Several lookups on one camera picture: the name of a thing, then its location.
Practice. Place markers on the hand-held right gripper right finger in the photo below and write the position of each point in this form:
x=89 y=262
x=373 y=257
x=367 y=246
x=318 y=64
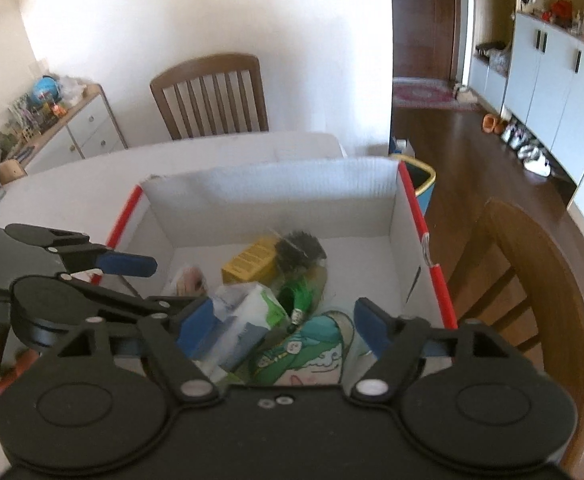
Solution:
x=374 y=327

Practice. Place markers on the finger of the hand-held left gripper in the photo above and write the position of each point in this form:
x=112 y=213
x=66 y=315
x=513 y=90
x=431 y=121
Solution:
x=127 y=264
x=137 y=302

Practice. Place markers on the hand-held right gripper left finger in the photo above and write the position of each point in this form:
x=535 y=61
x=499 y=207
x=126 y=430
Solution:
x=197 y=327

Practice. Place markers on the white and green tissue packet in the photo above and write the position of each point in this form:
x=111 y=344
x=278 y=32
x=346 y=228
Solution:
x=244 y=320

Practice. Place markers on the crinkled clear brown packet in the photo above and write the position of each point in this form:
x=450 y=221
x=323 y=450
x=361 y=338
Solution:
x=307 y=280

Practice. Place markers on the yellow carton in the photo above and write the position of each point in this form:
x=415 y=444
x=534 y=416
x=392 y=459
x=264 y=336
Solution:
x=249 y=262

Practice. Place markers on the red cardboard box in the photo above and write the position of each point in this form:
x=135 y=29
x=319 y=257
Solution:
x=282 y=200

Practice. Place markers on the pale pinkish blurred item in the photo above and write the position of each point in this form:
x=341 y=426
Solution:
x=189 y=281

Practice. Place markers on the green tassel pendant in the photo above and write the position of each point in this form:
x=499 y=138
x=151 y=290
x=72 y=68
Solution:
x=299 y=305

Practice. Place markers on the white wooden-top sideboard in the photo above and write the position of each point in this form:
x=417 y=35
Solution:
x=87 y=125

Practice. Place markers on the blue bin with yellow rim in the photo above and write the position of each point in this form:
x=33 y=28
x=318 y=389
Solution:
x=421 y=185

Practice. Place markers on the wooden curved-back chair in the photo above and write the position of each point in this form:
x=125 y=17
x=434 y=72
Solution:
x=551 y=310

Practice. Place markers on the white item behind bin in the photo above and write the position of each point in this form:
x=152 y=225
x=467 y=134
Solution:
x=401 y=147

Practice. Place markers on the clear plastic bag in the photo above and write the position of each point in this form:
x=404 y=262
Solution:
x=73 y=88

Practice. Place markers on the wooden slat-back chair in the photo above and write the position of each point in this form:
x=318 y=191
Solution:
x=212 y=100

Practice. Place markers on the blue globe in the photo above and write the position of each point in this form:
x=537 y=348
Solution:
x=45 y=91

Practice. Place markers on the row of white shoes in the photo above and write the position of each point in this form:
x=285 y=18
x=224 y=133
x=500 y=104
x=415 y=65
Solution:
x=529 y=152

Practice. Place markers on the orange slipper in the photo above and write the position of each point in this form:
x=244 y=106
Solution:
x=491 y=123

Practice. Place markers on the red patterned rug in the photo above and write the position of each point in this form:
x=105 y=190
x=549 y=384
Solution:
x=431 y=95

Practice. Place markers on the pair of beige slippers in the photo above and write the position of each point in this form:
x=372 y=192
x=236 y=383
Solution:
x=462 y=91

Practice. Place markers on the bag on hallway bench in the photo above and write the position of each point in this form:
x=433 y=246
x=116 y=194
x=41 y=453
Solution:
x=495 y=60

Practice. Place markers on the dark brown door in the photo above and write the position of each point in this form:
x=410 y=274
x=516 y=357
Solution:
x=421 y=20

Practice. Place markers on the red shelf ornament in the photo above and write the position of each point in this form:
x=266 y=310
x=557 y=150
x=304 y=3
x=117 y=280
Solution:
x=562 y=11

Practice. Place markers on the white hallway wall cabinet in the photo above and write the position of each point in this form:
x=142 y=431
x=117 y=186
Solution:
x=546 y=85

